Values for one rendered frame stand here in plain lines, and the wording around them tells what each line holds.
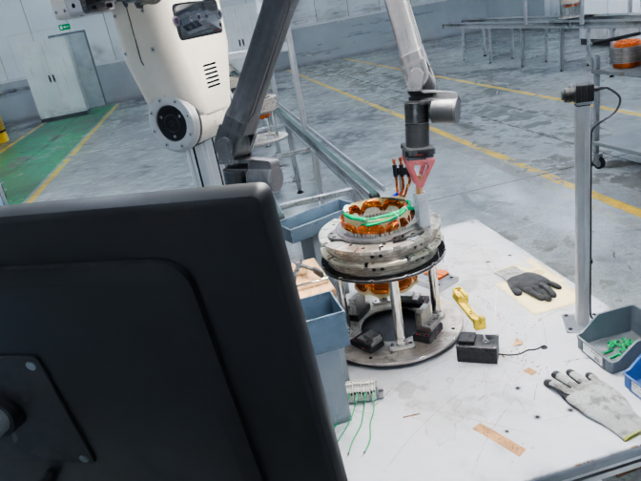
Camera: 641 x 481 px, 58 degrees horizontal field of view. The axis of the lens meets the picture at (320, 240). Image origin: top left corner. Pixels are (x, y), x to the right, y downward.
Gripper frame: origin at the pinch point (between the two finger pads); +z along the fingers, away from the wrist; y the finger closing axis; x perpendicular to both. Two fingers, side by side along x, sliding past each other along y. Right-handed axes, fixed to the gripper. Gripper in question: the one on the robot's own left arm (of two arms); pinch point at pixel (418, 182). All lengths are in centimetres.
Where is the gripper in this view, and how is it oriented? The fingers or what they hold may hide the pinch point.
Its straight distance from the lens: 146.5
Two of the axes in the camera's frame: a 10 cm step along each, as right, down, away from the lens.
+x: -10.0, 0.9, -0.2
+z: 0.8, 9.4, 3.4
